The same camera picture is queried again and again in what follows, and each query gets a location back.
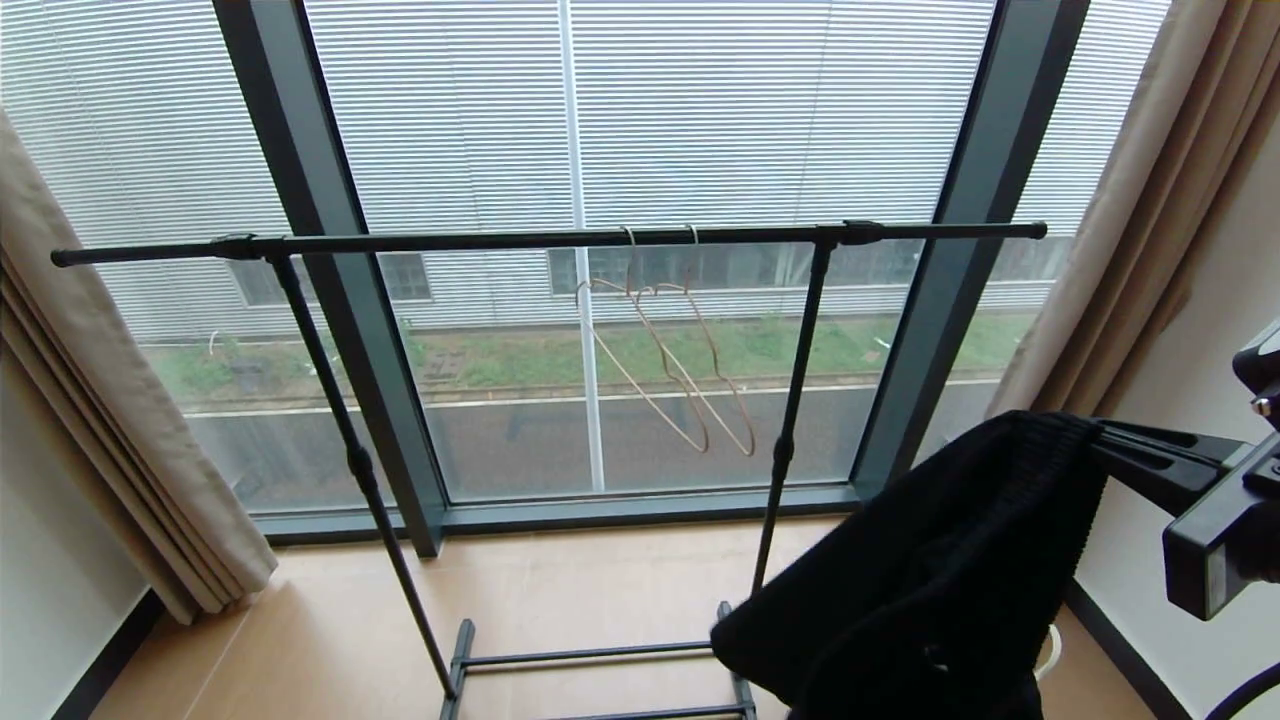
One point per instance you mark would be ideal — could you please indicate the black clothes rack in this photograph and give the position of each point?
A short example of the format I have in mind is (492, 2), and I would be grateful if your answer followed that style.
(500, 241)

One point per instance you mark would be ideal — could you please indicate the pink clothes hanger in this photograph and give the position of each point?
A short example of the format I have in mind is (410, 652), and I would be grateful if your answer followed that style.
(704, 440)
(750, 445)

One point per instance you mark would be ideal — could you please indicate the window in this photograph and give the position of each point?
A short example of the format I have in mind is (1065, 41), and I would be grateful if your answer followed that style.
(460, 120)

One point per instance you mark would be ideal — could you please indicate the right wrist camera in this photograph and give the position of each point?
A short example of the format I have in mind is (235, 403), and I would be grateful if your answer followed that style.
(1258, 370)

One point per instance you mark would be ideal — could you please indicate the beige curtain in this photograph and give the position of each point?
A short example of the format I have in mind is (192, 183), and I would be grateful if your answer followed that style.
(1150, 200)
(120, 430)

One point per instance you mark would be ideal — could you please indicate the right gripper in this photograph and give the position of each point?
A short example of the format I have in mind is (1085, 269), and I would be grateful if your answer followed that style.
(1215, 560)

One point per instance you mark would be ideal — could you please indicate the white laundry basket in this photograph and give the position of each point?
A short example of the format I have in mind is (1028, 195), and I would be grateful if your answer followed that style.
(1052, 650)

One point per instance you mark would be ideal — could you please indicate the black shorts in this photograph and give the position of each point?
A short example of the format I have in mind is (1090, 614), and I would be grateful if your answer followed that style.
(930, 580)

